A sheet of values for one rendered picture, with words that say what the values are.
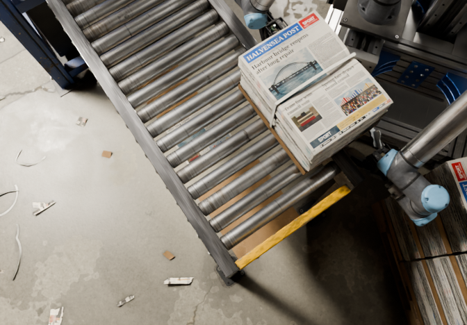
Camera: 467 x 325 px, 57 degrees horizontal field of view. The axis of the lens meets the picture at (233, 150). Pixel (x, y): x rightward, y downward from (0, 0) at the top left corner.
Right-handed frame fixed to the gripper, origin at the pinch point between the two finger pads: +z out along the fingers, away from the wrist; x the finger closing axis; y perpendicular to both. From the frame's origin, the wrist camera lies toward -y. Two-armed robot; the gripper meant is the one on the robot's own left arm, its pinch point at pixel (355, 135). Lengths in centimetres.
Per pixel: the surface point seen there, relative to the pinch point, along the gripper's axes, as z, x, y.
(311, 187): -6.0, 23.4, 1.5
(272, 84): 22.7, 20.6, 24.7
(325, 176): -5.6, 17.5, 1.6
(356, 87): 8.1, 1.4, 24.9
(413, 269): -55, -5, -52
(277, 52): 30.2, 13.3, 24.9
